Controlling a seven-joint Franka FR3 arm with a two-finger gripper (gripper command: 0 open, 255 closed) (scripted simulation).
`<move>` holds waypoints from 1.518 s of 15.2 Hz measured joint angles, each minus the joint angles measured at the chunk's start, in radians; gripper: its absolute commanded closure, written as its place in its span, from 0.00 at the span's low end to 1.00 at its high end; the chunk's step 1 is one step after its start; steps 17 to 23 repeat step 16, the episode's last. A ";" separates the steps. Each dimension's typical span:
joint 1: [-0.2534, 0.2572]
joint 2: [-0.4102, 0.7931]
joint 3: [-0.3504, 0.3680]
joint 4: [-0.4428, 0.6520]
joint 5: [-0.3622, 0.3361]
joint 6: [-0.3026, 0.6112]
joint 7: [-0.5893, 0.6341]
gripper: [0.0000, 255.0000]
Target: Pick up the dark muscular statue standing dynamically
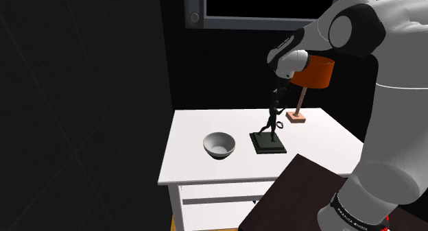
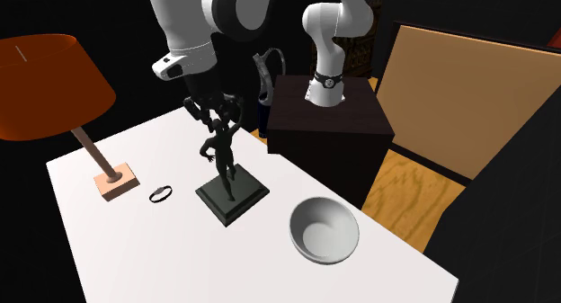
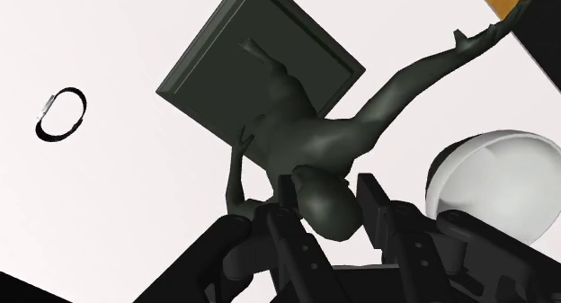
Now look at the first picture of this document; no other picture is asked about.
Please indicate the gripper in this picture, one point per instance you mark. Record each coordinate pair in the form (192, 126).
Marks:
(280, 86)

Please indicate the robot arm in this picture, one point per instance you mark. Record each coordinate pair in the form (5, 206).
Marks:
(394, 90)

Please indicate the orange shade table lamp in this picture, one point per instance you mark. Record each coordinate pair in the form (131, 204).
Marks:
(314, 71)

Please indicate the black figure on square base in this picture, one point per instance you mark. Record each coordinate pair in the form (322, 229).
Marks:
(267, 144)

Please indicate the white bedside table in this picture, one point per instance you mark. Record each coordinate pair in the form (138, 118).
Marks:
(311, 146)

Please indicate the grey bowl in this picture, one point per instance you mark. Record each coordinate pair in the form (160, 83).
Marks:
(219, 146)

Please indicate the grey framed window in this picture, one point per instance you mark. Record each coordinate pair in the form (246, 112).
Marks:
(197, 9)

